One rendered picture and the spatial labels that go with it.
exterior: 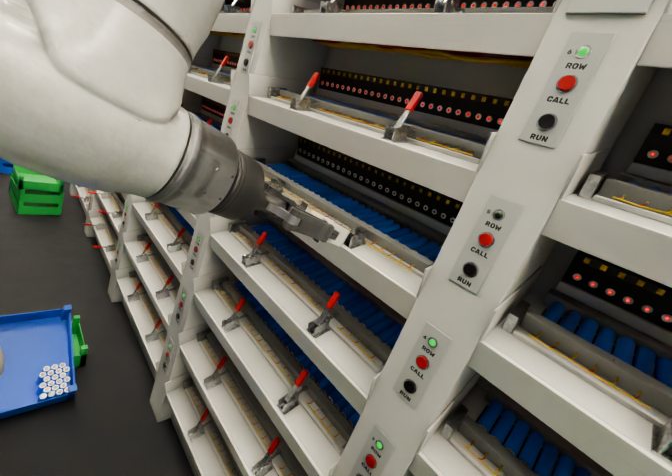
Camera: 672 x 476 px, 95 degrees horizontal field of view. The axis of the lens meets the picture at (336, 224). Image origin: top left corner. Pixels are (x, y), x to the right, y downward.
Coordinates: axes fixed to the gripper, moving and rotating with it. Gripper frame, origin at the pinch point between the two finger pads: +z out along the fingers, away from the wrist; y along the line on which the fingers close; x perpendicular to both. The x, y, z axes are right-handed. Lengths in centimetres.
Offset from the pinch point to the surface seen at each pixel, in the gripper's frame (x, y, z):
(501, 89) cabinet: 38.0, 5.7, 17.2
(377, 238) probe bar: 2.6, 2.8, 10.8
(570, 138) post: 23.1, 23.3, 0.4
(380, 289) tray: -4.1, 9.6, 8.2
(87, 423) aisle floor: -93, -54, 13
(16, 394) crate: -94, -70, -3
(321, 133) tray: 14.7, -15.5, 3.2
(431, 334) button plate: -4.8, 19.9, 7.5
